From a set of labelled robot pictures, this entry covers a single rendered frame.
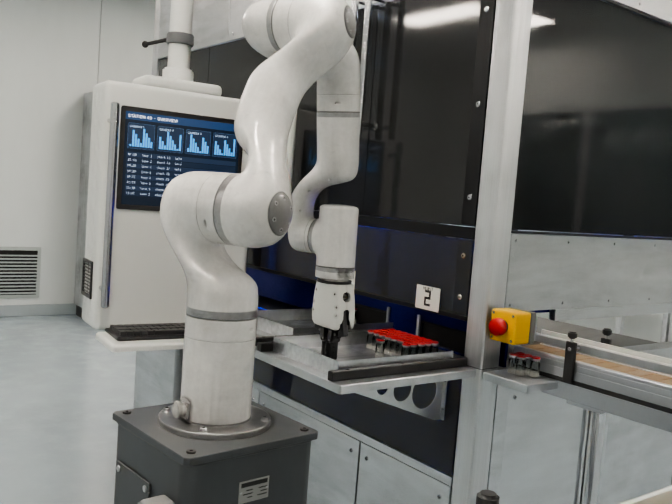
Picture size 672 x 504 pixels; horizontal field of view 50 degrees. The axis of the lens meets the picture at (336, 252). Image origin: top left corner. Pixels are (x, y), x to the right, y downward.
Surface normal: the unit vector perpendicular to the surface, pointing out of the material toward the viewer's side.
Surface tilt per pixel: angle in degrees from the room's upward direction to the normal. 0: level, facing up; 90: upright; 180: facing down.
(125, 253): 90
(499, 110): 90
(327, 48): 121
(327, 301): 92
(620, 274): 90
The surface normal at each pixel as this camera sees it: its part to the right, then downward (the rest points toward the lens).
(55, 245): 0.60, 0.11
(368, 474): -0.80, -0.01
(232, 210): -0.44, 0.03
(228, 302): 0.27, 0.03
